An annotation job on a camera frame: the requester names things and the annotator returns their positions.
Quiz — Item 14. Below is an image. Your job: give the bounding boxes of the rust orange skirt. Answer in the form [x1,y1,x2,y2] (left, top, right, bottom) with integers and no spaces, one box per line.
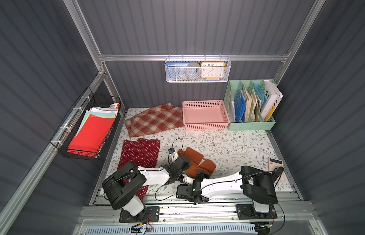
[178,147,216,177]

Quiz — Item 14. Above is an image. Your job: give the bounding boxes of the pink plastic basket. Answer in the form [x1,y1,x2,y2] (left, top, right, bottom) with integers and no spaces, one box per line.
[182,100,230,131]

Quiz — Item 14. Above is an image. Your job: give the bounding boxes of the blue folders in organizer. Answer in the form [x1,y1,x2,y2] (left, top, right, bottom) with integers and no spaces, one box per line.
[234,87,246,123]

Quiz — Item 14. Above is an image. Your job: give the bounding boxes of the mint green file organizer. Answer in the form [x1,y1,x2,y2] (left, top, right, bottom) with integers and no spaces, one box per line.
[224,80,276,131]

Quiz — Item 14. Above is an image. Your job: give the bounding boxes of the grey tape roll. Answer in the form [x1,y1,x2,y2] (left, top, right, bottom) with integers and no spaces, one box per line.
[185,62,201,81]

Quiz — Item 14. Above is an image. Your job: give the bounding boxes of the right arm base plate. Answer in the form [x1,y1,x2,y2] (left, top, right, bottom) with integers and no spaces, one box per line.
[235,204,278,220]

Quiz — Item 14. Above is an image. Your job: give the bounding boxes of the red paper stack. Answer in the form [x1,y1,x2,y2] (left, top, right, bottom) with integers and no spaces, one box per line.
[68,111,116,157]

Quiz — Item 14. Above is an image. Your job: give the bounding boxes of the white book in organizer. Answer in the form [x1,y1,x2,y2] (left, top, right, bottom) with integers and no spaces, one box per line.
[261,80,283,122]

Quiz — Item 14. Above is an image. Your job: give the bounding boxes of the dark red polka-dot skirt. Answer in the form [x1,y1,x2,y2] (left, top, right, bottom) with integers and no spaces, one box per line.
[116,138,161,200]

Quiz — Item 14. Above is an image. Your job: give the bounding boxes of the small orange white card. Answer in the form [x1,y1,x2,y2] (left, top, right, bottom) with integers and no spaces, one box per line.
[268,158,285,183]

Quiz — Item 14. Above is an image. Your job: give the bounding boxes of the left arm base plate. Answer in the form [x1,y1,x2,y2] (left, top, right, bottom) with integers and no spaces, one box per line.
[119,207,160,223]

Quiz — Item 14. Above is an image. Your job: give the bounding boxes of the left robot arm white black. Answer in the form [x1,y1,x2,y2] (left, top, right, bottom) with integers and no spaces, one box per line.
[102,155,191,219]

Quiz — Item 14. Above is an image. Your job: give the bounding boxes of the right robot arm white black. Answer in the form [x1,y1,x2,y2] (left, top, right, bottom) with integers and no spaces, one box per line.
[176,166,284,215]

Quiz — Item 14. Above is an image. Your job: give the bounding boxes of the yellow alarm clock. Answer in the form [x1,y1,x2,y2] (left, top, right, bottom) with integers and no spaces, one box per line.
[201,61,226,80]

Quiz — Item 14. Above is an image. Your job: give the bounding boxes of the white wire wall basket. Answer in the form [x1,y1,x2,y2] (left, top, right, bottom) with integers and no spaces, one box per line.
[164,56,232,83]

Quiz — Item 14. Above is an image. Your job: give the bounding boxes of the red plaid skirt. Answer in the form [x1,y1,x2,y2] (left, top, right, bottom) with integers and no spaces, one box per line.
[124,103,184,138]

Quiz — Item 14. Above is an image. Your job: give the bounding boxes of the floral table mat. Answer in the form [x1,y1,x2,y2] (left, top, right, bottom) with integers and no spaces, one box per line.
[105,124,278,199]

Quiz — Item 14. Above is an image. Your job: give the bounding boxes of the black wire side basket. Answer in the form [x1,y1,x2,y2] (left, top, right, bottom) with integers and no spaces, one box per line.
[50,88,121,160]

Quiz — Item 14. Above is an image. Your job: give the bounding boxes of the blue box in basket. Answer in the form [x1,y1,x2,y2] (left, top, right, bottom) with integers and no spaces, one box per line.
[165,62,189,83]

